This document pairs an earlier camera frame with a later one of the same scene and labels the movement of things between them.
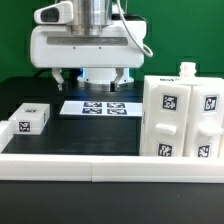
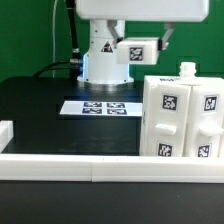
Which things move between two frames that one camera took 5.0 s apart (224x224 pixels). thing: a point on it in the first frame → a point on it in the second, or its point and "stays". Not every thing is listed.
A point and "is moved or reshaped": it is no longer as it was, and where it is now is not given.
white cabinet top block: x=30 y=118 is moved or reshaped
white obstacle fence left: x=6 y=133 stays
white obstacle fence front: x=111 y=168 stays
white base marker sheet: x=102 y=108 stays
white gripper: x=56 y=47 → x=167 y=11
